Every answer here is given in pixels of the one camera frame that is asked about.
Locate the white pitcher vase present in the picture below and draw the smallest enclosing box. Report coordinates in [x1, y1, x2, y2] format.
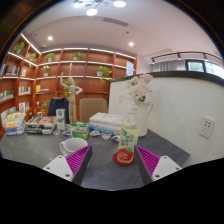
[135, 100, 155, 138]

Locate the green and white tissue box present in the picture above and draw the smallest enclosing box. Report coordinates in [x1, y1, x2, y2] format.
[69, 121, 90, 140]

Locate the wooden artist mannequin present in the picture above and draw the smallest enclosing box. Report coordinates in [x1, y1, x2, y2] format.
[59, 72, 84, 125]

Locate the beige chair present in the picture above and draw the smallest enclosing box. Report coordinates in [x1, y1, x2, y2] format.
[78, 97, 109, 124]

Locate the flat round red coaster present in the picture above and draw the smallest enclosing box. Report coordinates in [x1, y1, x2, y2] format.
[112, 151, 136, 167]

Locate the white wall socket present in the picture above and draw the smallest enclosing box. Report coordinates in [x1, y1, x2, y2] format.
[198, 115, 216, 140]

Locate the stack of white books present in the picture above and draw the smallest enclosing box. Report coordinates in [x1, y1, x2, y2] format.
[88, 111, 128, 136]

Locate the flat dark box orange print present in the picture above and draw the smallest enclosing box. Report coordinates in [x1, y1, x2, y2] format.
[25, 115, 58, 136]

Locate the clear plastic storage box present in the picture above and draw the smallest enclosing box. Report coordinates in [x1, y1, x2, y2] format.
[2, 111, 27, 137]

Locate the wooden wall shelf unit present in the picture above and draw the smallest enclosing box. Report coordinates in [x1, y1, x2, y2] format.
[0, 32, 138, 141]

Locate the dark blue chair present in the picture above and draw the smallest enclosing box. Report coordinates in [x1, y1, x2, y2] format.
[46, 96, 71, 125]

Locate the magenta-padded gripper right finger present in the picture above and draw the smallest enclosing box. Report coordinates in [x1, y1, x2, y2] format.
[134, 144, 183, 186]

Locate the tall white green carton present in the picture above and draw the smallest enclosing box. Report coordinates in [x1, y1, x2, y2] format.
[55, 108, 67, 131]

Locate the pink and white flower bouquet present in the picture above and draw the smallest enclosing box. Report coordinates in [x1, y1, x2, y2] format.
[119, 73, 155, 107]

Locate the ceiling light group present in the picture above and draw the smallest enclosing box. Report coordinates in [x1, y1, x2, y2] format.
[72, 0, 128, 17]

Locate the white ceramic cup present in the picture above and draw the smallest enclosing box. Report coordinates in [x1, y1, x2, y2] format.
[59, 137, 89, 158]

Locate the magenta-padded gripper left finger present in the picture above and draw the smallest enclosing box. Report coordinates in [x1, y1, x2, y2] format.
[42, 144, 93, 186]

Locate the clear drink bottle green label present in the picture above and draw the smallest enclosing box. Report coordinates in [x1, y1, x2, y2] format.
[117, 104, 140, 167]

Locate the black track light rail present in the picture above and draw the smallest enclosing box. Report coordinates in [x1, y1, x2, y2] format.
[149, 50, 224, 66]

